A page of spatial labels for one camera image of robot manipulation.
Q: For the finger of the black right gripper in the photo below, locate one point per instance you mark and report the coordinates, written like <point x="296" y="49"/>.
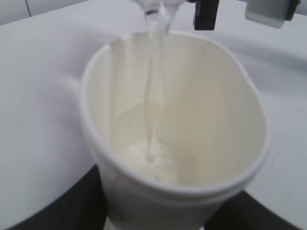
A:
<point x="205" y="14"/>

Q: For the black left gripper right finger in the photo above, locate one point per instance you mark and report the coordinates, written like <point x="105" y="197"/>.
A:
<point x="243" y="212"/>

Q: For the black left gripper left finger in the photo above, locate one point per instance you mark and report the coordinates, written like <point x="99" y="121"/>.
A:
<point x="83" y="207"/>

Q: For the white paper cup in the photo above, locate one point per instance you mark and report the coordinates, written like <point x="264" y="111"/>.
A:
<point x="211" y="140"/>

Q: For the clear plastic water bottle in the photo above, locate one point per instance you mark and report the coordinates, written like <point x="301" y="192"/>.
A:
<point x="160" y="11"/>

